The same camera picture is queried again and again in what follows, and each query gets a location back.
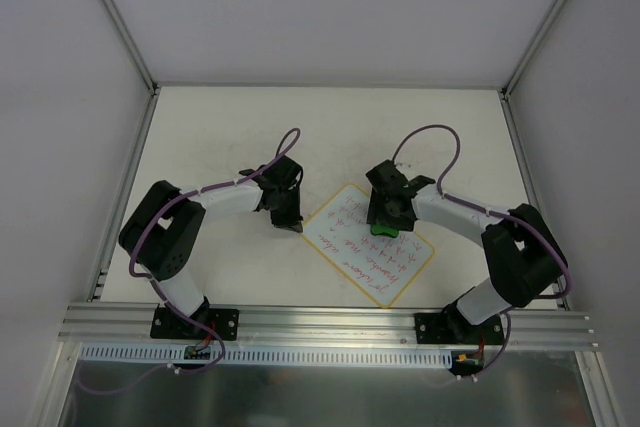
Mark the aluminium mounting rail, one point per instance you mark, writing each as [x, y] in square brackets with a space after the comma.
[531, 330]

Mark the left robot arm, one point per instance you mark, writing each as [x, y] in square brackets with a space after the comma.
[160, 235]

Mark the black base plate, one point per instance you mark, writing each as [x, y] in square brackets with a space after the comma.
[449, 328]
[166, 325]

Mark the white slotted cable duct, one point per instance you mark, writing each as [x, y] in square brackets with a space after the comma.
[268, 355]

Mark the aluminium frame post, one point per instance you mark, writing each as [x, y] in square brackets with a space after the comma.
[122, 31]
[539, 36]

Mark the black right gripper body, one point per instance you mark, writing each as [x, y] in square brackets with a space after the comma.
[388, 217]

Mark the green bone-shaped eraser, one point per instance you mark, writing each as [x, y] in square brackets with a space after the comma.
[384, 230]

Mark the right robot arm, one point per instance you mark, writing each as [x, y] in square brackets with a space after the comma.
[521, 254]

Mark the left aluminium frame post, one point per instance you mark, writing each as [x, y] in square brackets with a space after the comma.
[122, 31]

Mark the right aluminium frame post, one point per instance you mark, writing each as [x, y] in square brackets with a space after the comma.
[539, 36]

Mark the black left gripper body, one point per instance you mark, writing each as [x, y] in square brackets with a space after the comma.
[286, 210]

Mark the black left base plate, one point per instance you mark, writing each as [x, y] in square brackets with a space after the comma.
[166, 325]

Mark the yellow framed small whiteboard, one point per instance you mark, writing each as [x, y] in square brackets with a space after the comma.
[381, 267]

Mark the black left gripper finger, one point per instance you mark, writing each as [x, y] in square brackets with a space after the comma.
[282, 219]
[297, 226]

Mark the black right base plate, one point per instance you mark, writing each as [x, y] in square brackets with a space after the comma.
[449, 328]

